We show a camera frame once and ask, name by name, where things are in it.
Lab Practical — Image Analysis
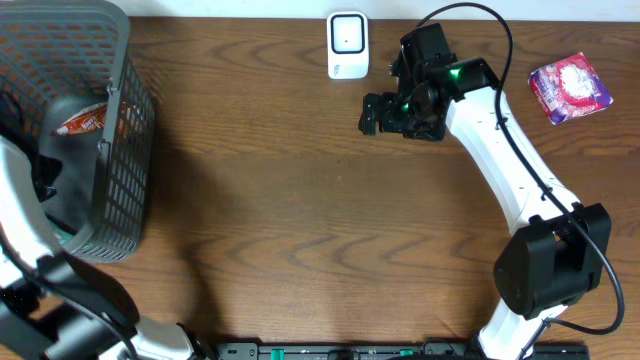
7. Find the purple pink snack packet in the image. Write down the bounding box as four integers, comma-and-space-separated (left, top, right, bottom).
528, 52, 614, 125

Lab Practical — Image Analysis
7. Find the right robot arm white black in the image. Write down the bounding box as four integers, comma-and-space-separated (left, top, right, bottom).
358, 24, 611, 359

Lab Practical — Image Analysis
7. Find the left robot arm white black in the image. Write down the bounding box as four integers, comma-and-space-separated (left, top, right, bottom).
1, 92, 216, 359

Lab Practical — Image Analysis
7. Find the white barcode scanner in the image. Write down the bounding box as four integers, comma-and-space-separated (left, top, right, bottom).
326, 11, 370, 80

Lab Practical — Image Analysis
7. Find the orange snack packet in basket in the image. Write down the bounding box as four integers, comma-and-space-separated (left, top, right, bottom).
51, 102, 108, 136

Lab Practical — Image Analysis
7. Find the grey plastic mesh basket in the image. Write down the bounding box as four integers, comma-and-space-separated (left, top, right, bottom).
1, 1, 155, 263

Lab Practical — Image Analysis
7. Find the black mounting rail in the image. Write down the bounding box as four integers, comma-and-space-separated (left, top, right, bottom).
217, 341, 591, 360

